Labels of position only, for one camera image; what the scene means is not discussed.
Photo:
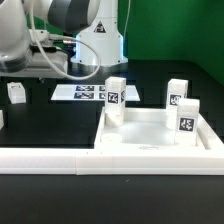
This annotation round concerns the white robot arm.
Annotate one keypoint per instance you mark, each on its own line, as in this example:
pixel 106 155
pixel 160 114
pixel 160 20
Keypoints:
pixel 44 38

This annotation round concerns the white square tabletop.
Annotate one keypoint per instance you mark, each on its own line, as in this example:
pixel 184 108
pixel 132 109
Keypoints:
pixel 142 129

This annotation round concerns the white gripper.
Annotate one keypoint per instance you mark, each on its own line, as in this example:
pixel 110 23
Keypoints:
pixel 39 68

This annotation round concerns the white part at left edge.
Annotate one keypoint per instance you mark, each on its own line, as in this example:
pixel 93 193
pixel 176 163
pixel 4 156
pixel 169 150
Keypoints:
pixel 1 119

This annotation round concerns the white sheet with fiducial tags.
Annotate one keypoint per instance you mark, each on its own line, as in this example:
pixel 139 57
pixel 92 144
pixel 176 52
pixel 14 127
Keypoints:
pixel 72 92

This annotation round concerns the white L-shaped fixture wall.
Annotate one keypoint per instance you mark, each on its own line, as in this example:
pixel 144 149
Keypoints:
pixel 142 161

